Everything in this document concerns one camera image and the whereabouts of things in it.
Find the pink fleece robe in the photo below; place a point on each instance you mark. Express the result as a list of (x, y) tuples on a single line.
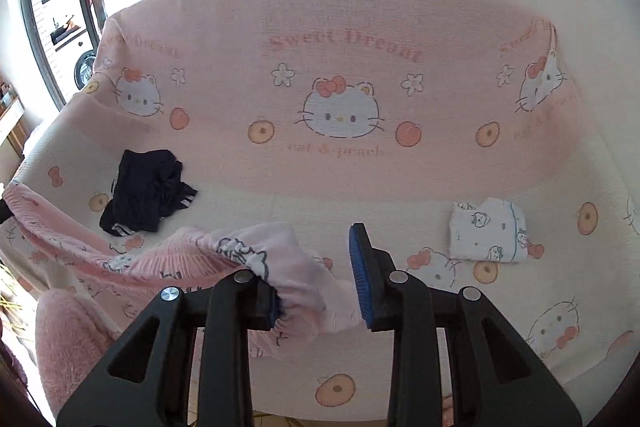
[(65, 342)]

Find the white printed folded garment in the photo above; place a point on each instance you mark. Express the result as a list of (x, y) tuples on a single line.
[(487, 232)]

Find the wooden shelf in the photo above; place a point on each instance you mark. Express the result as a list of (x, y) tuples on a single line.
[(11, 122)]

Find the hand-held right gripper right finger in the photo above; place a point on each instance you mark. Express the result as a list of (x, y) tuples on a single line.
[(360, 277)]

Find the navy shorts with white stripes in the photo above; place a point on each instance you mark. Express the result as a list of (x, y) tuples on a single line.
[(142, 187)]

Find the pink and cream printed blanket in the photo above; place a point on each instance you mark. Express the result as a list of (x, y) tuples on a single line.
[(350, 72)]

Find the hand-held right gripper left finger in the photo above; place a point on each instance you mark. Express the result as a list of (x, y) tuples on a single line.
[(260, 302)]

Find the washing machine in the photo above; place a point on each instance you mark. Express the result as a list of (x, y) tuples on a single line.
[(85, 64)]

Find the pink printed pajama pants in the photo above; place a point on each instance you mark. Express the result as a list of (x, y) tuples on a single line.
[(150, 252)]

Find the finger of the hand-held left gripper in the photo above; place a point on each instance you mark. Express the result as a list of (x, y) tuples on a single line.
[(3, 209)]

